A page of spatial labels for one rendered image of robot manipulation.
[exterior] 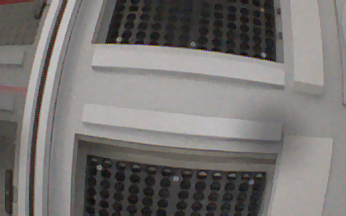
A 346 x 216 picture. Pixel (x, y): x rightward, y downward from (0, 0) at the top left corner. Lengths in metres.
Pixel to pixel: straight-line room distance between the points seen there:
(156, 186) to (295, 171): 0.18
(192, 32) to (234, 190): 0.21
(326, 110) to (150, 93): 0.23
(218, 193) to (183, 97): 0.12
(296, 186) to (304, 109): 0.11
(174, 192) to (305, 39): 0.25
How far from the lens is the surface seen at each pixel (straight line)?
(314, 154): 0.84
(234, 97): 0.86
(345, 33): 0.89
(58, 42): 0.86
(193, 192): 0.88
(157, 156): 0.95
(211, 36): 0.94
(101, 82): 0.88
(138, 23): 0.95
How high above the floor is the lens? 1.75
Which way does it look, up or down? 71 degrees down
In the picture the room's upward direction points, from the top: 9 degrees counter-clockwise
